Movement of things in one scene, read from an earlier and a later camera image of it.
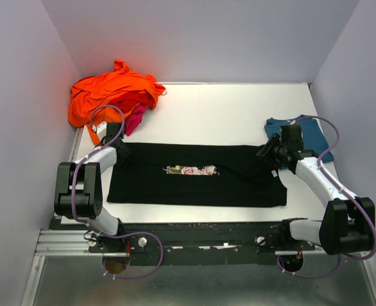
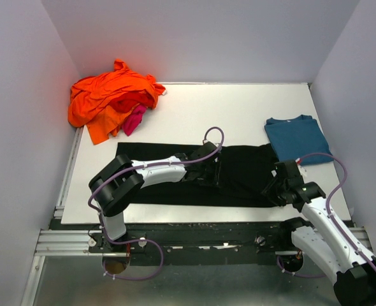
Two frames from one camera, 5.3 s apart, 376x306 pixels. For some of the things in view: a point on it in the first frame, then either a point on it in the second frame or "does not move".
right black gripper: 267,150 -> 269,190
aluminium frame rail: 53,243 does not move
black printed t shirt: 195,174 does not move
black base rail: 216,243 does not move
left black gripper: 127,150 -> 214,180
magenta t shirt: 134,119 does not move
